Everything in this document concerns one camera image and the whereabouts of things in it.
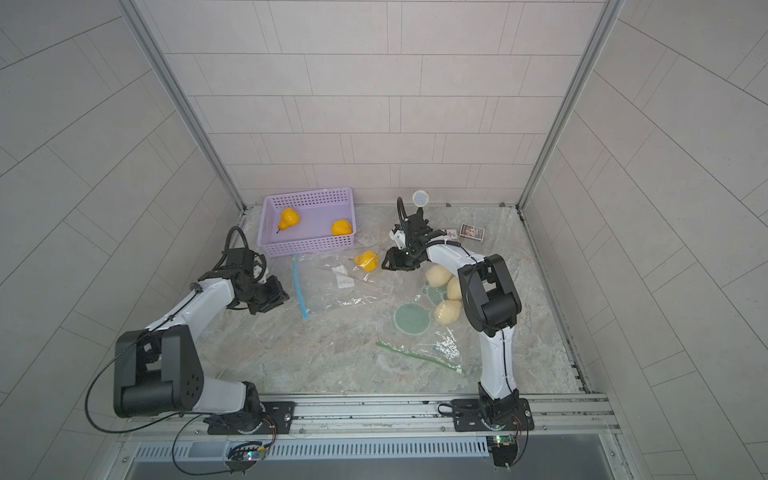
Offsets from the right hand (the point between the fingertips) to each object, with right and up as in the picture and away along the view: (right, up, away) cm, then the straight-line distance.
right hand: (389, 263), depth 95 cm
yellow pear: (-17, +12, +9) cm, 23 cm away
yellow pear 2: (-37, +15, +11) cm, 42 cm away
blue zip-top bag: (-18, -6, -2) cm, 19 cm away
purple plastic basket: (-29, +18, +19) cm, 39 cm away
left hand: (-29, -8, -7) cm, 31 cm away
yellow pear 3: (-7, +1, -1) cm, 7 cm away
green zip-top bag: (+6, -18, -8) cm, 20 cm away
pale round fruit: (+17, -12, -12) cm, 24 cm away
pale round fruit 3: (+20, -7, -5) cm, 22 cm away
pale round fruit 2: (+15, -3, -4) cm, 15 cm away
